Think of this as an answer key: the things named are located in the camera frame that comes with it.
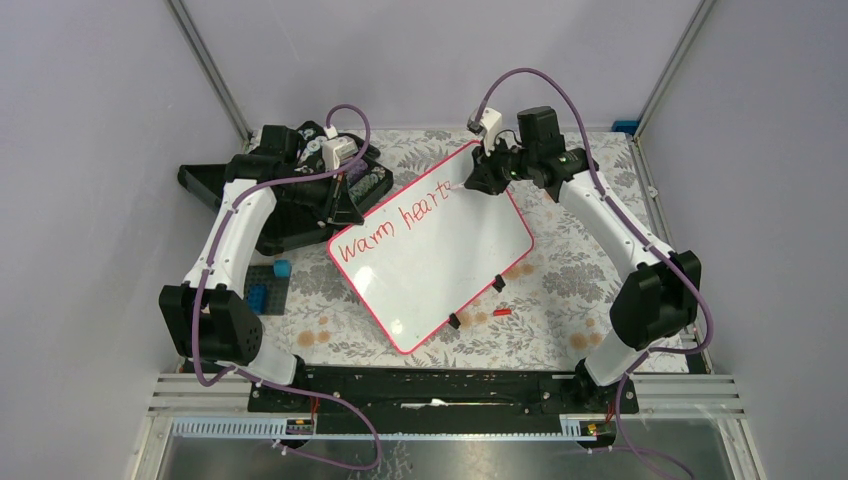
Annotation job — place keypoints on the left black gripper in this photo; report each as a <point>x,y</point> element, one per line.
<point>339,206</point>

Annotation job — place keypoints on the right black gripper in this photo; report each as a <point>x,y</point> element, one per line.
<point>483,177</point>

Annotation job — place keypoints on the pink-framed whiteboard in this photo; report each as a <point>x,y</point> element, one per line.
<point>426,252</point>

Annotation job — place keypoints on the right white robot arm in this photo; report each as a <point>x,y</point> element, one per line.
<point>657,296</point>

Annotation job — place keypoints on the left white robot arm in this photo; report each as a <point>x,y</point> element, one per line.
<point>207,317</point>

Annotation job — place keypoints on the light blue building block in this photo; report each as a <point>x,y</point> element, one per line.
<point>282,268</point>

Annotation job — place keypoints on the black poker chip case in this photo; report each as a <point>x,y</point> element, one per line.
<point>206,182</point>

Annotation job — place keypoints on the black building block plate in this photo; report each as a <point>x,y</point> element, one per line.
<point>264,293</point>

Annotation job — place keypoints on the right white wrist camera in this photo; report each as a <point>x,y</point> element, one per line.
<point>485,124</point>

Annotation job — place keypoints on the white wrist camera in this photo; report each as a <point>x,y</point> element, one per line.
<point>336,148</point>
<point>485,124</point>

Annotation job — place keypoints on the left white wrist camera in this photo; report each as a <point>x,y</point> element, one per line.
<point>336,148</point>

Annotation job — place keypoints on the blue corner bracket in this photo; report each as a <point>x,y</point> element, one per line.
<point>628,127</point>

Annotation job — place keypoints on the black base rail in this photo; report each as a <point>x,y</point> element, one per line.
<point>444,401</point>

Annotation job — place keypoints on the white cable duct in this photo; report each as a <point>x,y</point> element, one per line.
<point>242,428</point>

